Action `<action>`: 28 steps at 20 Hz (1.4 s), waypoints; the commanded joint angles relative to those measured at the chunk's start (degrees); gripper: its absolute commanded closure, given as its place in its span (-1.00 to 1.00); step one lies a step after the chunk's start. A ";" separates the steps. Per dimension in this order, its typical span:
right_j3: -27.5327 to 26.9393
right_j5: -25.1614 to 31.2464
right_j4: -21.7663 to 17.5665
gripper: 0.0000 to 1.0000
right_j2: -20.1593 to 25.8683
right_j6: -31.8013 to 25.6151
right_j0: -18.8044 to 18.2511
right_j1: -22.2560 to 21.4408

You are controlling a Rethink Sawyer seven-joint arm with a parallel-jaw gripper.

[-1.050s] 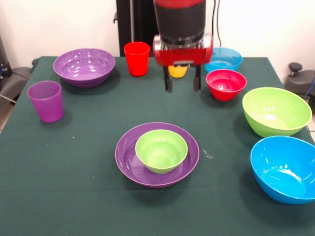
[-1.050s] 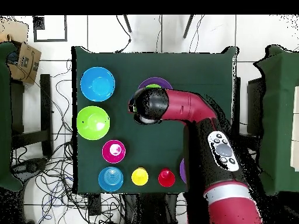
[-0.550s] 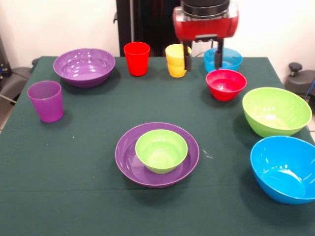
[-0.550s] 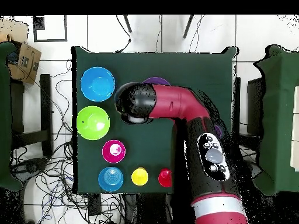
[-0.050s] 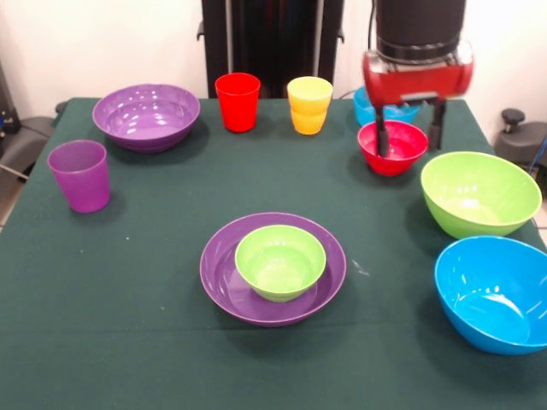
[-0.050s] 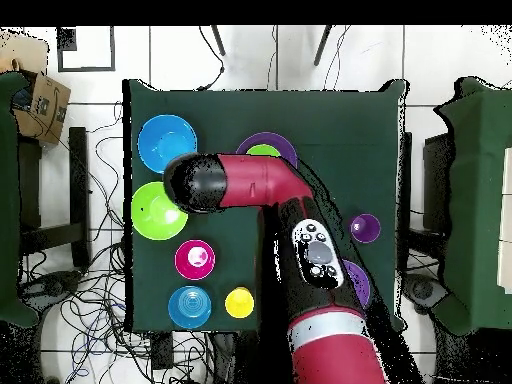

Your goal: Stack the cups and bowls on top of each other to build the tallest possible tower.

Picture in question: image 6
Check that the black tripod leg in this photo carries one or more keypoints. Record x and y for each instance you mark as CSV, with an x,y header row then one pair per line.
x,y
218,40
322,46

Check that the small red bowl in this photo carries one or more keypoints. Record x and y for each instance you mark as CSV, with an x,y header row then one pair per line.
x,y
194,259

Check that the purple cup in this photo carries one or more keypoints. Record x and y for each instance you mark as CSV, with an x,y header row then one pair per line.
x,y
364,228

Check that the black power box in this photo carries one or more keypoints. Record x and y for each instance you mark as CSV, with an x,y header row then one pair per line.
x,y
162,350

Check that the yellow cup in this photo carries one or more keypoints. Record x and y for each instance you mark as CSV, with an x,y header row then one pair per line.
x,y
239,302

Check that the dark green tablecloth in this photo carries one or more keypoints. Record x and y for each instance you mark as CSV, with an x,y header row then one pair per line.
x,y
352,140

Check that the black chair frame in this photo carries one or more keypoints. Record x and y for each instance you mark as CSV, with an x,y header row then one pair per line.
x,y
78,180

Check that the large purple bowl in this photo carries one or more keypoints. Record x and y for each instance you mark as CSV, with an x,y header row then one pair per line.
x,y
282,140
358,282

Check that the large blue bowl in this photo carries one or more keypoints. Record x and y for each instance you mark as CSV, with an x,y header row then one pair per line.
x,y
158,138

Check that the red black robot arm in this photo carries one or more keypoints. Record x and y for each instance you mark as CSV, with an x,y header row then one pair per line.
x,y
264,180

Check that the dark grey equipment base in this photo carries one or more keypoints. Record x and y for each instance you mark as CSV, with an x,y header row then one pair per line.
x,y
52,284
424,290

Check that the small green bowl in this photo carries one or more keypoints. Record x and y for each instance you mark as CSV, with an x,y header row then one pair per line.
x,y
262,151

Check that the black square floor frame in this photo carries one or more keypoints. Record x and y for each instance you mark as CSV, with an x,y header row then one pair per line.
x,y
112,48

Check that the brown cardboard box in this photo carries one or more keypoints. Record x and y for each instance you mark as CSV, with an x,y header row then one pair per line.
x,y
48,108

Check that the large green bowl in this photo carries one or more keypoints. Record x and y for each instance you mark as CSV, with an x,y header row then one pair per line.
x,y
154,220

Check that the green clothed side table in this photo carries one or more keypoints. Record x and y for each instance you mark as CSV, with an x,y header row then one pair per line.
x,y
8,200
476,200

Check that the small blue bowl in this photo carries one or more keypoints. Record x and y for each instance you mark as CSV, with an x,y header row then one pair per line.
x,y
188,307

